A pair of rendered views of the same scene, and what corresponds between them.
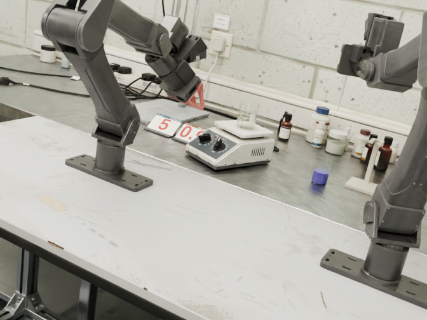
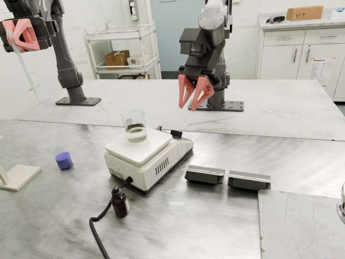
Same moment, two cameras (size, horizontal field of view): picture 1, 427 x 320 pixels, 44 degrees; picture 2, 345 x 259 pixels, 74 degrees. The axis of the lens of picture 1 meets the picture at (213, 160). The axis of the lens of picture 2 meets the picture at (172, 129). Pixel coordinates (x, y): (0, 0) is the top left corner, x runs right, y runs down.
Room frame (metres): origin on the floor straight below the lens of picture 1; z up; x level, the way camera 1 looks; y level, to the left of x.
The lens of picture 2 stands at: (1.81, -0.04, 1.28)
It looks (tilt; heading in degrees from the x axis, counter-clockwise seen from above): 31 degrees down; 173
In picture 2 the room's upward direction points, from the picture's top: 6 degrees counter-clockwise
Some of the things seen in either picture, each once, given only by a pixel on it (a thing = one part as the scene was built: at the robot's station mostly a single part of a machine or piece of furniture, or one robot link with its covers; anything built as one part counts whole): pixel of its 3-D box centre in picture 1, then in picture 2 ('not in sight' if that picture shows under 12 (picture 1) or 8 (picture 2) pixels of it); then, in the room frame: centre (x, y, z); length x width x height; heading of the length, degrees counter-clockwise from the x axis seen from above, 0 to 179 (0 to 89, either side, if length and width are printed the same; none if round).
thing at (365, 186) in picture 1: (369, 164); (6, 158); (1.29, -0.39, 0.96); 0.08 x 0.08 x 0.13; 65
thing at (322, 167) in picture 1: (321, 171); (62, 156); (1.27, -0.27, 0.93); 0.04 x 0.04 x 0.06
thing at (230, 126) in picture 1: (243, 128); (138, 142); (1.35, -0.06, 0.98); 0.12 x 0.12 x 0.01; 43
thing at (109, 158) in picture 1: (110, 157); (215, 96); (1.08, 0.22, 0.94); 0.20 x 0.07 x 0.08; 64
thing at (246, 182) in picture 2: (163, 125); (249, 176); (1.47, 0.16, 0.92); 0.09 x 0.06 x 0.04; 62
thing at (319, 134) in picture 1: (319, 134); not in sight; (1.60, -0.31, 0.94); 0.03 x 0.03 x 0.08
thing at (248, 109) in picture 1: (246, 114); (135, 125); (1.35, -0.06, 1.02); 0.06 x 0.05 x 0.08; 59
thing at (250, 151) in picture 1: (234, 144); (149, 151); (1.34, -0.05, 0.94); 0.22 x 0.13 x 0.08; 133
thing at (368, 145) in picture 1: (370, 148); not in sight; (1.53, -0.45, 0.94); 0.04 x 0.04 x 0.09
